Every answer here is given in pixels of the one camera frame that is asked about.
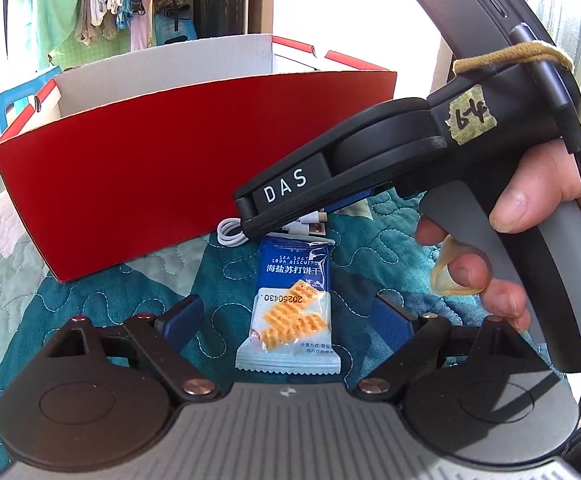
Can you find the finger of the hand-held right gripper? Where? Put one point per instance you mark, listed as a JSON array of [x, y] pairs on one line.
[[353, 201]]

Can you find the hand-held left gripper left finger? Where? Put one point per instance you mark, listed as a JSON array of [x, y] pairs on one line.
[[185, 312]]

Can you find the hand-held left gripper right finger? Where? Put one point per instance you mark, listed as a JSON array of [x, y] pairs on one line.
[[393, 317]]

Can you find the blue cracker packet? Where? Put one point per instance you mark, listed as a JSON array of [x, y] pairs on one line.
[[290, 280]]

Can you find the red cardboard box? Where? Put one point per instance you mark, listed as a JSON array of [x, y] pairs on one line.
[[145, 175]]

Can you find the person's right hand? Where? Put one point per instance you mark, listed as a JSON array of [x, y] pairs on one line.
[[560, 180]]

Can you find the zigzag quilted blanket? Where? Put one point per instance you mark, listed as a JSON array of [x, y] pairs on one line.
[[370, 260]]

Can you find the striped curtain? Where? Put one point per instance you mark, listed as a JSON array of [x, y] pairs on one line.
[[570, 15]]

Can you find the blue plastic stool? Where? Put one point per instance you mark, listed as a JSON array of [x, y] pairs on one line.
[[15, 100]]

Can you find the hanging laundry bunch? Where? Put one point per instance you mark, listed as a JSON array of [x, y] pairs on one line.
[[115, 5]]

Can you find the green hanging towel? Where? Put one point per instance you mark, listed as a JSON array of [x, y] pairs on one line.
[[55, 5]]

